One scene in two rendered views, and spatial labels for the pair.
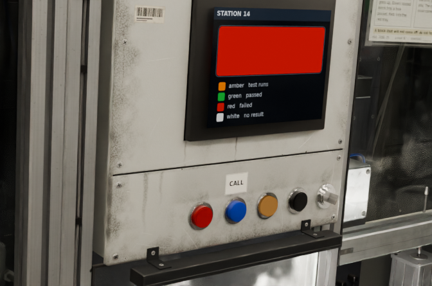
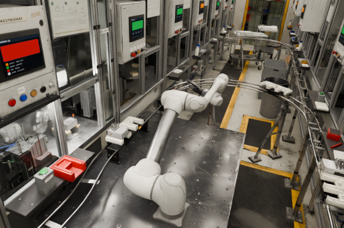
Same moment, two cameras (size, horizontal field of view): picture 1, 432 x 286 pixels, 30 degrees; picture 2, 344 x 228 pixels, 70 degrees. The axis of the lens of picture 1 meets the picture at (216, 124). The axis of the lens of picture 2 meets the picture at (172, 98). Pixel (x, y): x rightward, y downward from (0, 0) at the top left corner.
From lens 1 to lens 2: 0.27 m
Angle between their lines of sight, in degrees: 34
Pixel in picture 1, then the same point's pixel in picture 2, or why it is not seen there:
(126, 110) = not seen: outside the picture
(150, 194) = not seen: outside the picture
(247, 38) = (11, 48)
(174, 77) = not seen: outside the picture
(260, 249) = (34, 106)
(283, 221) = (40, 96)
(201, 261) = (16, 116)
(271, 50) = (21, 49)
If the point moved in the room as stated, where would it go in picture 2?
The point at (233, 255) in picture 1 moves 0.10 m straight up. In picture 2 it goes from (26, 110) to (22, 91)
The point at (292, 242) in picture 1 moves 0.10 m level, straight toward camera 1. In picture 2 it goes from (44, 101) to (44, 109)
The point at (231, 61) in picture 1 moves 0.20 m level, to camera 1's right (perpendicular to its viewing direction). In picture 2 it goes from (7, 56) to (57, 52)
